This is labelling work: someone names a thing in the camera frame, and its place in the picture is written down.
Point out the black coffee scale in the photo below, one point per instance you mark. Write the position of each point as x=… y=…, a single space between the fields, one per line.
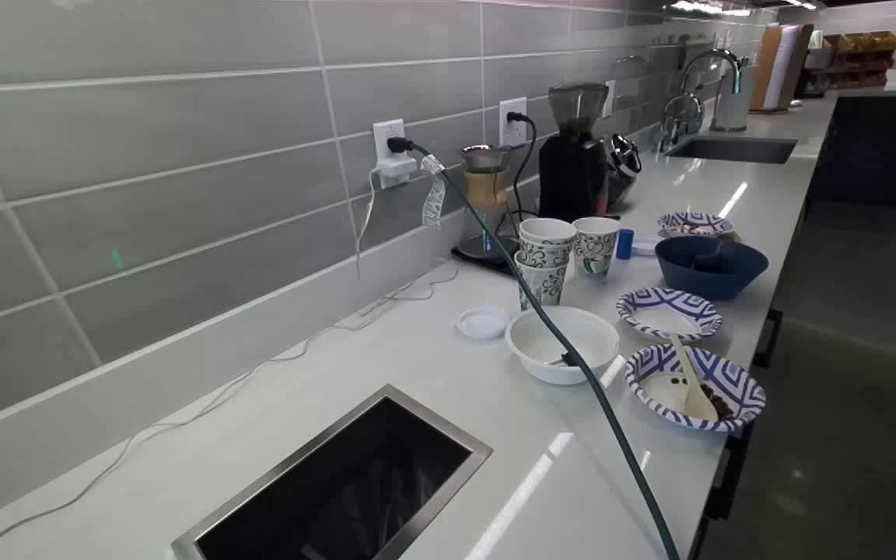
x=480 y=256

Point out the white plastic lid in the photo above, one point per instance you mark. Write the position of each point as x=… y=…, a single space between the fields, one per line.
x=484 y=325

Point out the white hanging charger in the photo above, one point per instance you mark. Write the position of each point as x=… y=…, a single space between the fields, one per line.
x=433 y=196

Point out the patterned paper cup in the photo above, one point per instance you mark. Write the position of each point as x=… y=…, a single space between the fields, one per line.
x=596 y=251
x=546 y=247
x=542 y=286

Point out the white ceramic bowl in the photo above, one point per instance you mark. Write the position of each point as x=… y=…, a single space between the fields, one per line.
x=546 y=338

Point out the white plug adapter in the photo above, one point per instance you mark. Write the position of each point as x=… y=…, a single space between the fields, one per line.
x=396 y=172

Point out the black coffee grinder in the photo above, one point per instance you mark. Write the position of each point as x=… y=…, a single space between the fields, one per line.
x=571 y=172

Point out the small blue-capped bottle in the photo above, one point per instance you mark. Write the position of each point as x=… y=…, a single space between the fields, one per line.
x=627 y=244

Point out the blue patterned paper plate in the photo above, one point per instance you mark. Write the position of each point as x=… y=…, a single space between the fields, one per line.
x=666 y=306
x=690 y=223

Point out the metal-rimmed counter trash opening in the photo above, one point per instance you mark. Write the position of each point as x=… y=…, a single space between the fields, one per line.
x=343 y=487

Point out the dark blue bowl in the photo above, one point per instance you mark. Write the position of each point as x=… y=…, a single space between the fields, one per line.
x=708 y=280

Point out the blue patterned plate with spoon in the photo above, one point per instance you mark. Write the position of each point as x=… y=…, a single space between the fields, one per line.
x=735 y=391

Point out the chrome kitchen faucet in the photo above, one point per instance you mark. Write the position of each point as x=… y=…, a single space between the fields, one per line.
x=694 y=99

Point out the undermount kitchen sink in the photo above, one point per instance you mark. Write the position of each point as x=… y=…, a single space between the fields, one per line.
x=731 y=152

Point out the ceiling light strip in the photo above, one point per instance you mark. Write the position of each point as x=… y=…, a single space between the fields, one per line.
x=708 y=8

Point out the white paper towel roll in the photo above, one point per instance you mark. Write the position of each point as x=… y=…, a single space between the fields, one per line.
x=779 y=66

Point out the snack rack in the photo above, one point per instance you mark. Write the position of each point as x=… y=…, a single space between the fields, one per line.
x=863 y=58

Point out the white wall outlet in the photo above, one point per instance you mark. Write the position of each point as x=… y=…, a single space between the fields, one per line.
x=387 y=129
x=512 y=108

